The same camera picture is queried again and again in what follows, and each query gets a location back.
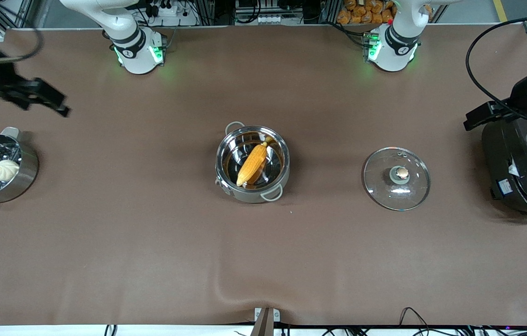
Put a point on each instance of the black rice cooker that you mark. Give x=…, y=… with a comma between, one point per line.
x=524, y=182

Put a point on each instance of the yellow corn cob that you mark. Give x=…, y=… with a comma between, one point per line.
x=253, y=163

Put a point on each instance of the white steamed bun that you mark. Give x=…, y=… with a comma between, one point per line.
x=6, y=170

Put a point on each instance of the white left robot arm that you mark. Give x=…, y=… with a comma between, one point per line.
x=391, y=51

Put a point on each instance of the glass pot lid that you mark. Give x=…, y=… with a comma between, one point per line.
x=396, y=191

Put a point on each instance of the brown table mat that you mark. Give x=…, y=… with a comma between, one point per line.
x=263, y=261

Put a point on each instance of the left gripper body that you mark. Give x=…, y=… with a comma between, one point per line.
x=521, y=94

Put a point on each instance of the steel steamer pot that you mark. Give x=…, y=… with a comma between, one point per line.
x=23, y=179

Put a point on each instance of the long white power strip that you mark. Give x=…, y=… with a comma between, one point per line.
x=270, y=19

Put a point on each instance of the bag of orange buns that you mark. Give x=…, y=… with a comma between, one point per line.
x=361, y=13

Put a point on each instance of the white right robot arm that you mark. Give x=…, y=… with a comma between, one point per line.
x=137, y=56

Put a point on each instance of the metal table clamp bracket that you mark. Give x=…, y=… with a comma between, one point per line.
x=266, y=319

